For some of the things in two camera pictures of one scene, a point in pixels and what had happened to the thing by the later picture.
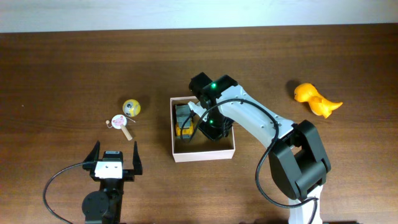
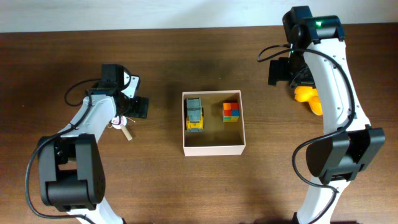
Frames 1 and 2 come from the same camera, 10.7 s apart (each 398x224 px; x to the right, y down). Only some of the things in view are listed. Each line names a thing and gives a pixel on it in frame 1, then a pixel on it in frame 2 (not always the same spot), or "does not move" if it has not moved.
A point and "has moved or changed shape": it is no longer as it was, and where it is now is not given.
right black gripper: (214, 133) to (277, 70)
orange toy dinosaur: (307, 93) does not move
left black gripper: (129, 173) to (137, 112)
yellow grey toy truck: (182, 112) has moved or changed shape
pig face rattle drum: (119, 122) does not move
